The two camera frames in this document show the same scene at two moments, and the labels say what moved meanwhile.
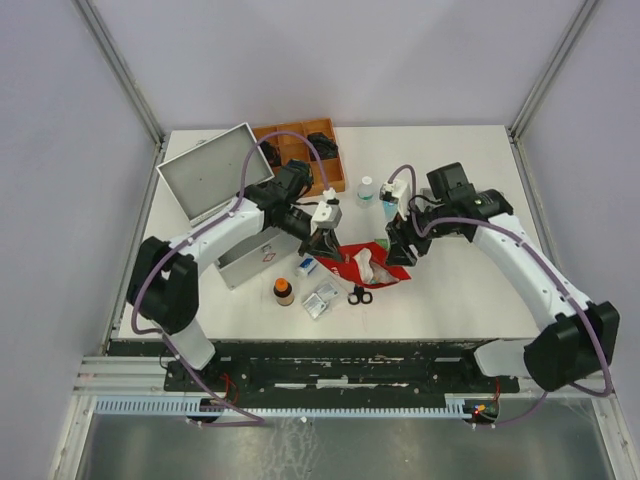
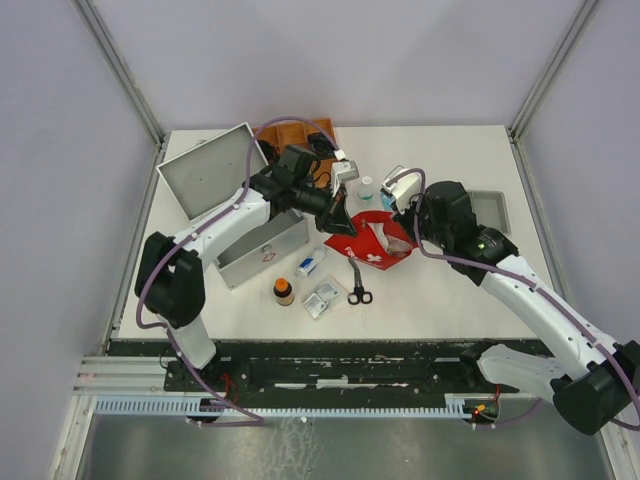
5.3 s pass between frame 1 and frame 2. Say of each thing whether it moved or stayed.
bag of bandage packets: moved
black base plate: stayed
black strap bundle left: stayed
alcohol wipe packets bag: stayed
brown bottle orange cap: stayed
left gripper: moved
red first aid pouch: moved
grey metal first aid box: stayed
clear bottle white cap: stayed
